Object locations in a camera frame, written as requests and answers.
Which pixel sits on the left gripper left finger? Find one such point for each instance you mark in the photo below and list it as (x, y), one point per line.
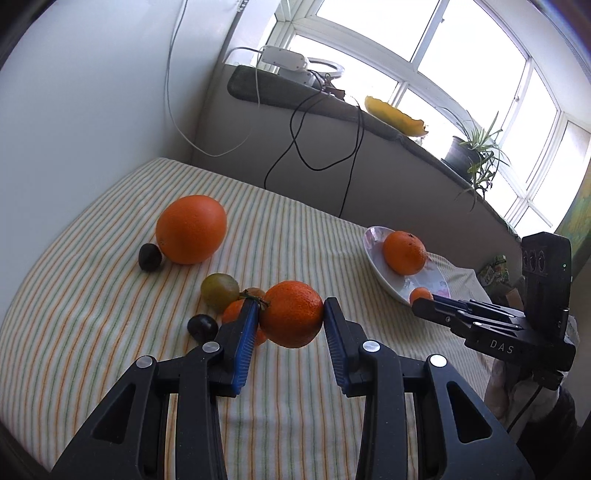
(125, 435)

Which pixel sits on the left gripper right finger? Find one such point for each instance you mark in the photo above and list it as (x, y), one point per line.
(458, 437)

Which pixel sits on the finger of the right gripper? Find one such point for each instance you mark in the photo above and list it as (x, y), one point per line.
(452, 307)
(463, 324)

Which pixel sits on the small mandarin with stem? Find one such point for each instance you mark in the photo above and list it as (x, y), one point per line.
(420, 293)

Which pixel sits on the dark plum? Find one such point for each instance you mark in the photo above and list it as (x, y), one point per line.
(149, 257)
(202, 328)

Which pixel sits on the rough orange mandarin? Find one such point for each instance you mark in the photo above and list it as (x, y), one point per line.
(293, 314)

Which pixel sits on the brown kiwi fruit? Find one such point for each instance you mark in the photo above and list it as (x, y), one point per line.
(231, 314)

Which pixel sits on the green plum fruit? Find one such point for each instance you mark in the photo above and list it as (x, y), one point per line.
(218, 290)

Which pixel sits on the large smooth orange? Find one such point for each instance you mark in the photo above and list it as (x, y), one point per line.
(191, 229)

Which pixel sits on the small brown round fruit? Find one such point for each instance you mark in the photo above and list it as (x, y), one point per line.
(254, 292)

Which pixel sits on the right hand white glove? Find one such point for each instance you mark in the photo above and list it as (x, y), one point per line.
(520, 404)

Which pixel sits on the floral white plate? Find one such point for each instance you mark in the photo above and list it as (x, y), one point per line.
(401, 287)

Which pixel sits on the potted green plant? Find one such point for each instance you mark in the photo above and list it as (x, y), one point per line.
(477, 157)

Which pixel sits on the striped tablecloth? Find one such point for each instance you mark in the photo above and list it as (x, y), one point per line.
(86, 311)

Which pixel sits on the yellow wavy bowl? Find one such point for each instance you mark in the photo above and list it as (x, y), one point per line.
(395, 118)

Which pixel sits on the grey windowsill mat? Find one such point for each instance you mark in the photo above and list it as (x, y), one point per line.
(244, 84)

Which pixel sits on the white power adapter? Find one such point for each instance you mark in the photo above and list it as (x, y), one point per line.
(284, 59)

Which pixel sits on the ring light device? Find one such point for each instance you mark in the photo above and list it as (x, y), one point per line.
(322, 75)

